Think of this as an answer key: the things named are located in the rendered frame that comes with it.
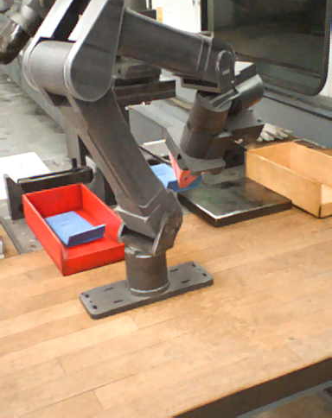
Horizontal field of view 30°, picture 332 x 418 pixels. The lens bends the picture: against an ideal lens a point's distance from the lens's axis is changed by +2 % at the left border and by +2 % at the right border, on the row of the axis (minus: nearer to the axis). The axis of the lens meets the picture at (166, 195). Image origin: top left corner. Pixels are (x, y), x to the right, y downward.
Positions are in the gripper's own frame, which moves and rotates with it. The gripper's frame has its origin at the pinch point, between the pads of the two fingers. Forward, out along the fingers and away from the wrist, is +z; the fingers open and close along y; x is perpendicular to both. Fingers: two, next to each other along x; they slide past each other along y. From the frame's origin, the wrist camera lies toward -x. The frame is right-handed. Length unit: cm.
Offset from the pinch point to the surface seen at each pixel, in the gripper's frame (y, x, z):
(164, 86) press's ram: 23.9, -7.2, -0.7
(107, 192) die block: 14.0, 6.3, 16.8
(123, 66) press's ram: 25.9, 1.8, -5.1
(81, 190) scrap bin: 14.9, 11.7, 15.8
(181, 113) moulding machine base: 102, -74, 89
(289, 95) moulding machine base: 44, -65, 28
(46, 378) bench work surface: -27.6, 33.6, -3.6
